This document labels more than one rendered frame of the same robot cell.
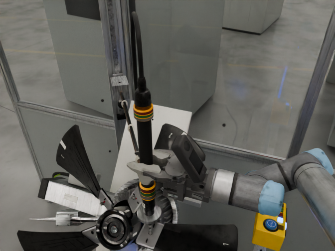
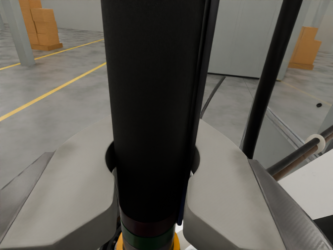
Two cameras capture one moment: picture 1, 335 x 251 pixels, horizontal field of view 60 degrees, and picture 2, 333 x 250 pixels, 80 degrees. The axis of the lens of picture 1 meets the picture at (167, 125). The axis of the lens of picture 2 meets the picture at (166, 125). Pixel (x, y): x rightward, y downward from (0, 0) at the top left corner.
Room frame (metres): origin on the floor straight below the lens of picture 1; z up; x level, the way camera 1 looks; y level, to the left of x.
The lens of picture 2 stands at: (0.51, -0.02, 1.54)
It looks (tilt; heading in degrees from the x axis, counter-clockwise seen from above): 31 degrees down; 67
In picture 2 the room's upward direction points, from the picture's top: 4 degrees clockwise
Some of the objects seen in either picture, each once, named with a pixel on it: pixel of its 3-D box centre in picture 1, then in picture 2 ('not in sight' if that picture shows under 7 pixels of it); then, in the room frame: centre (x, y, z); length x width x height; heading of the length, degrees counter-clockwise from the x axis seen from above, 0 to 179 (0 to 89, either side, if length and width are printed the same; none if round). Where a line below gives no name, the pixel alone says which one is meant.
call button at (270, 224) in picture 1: (270, 224); not in sight; (0.64, -0.37, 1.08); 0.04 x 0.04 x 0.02
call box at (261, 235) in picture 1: (268, 223); not in sight; (0.69, -0.39, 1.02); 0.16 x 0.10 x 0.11; 160
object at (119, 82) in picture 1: (119, 87); not in sight; (1.14, 0.21, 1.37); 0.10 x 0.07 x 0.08; 15
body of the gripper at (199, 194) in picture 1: (188, 179); not in sight; (0.50, -0.05, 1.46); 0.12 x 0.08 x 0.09; 70
